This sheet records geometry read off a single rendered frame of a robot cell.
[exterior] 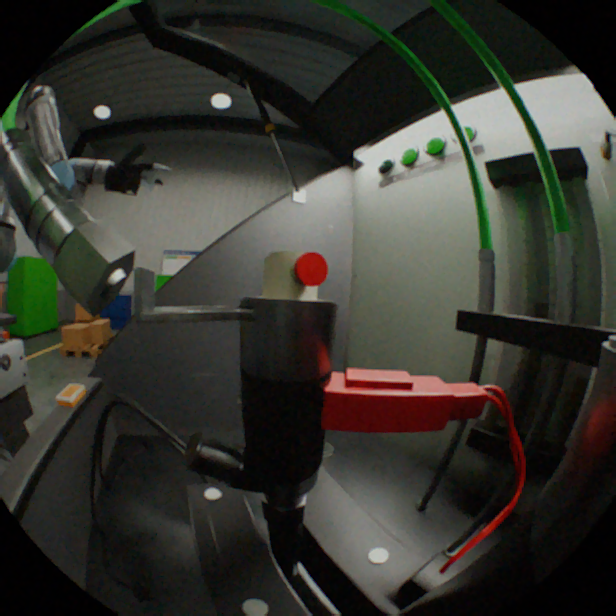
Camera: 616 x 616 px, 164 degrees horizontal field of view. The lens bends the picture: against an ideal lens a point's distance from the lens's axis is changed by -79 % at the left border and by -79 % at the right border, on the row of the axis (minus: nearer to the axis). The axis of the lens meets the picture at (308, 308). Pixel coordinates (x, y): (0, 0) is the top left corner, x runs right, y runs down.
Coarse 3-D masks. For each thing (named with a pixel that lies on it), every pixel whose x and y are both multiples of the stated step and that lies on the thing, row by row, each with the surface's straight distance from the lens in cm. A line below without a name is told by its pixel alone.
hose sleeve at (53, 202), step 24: (0, 144) 12; (24, 144) 11; (0, 168) 11; (24, 168) 9; (48, 168) 9; (24, 192) 8; (48, 192) 8; (24, 216) 8; (48, 216) 7; (72, 216) 7; (48, 240) 7
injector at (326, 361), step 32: (256, 320) 5; (288, 320) 5; (320, 320) 5; (256, 352) 5; (288, 352) 5; (320, 352) 5; (256, 384) 6; (288, 384) 5; (320, 384) 6; (256, 416) 6; (288, 416) 6; (320, 416) 6; (192, 448) 7; (224, 448) 7; (256, 448) 7; (288, 448) 6; (320, 448) 7; (224, 480) 8; (256, 480) 8; (288, 480) 8; (288, 512) 10; (288, 544) 14; (288, 576) 21
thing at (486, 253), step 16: (128, 0) 24; (320, 0) 31; (352, 16) 32; (384, 32) 32; (400, 48) 32; (416, 64) 32; (432, 80) 31; (448, 112) 29; (0, 128) 14; (464, 144) 27; (464, 160) 27; (480, 176) 26; (480, 192) 25; (480, 208) 24; (480, 224) 24; (480, 240) 24; (480, 256) 23
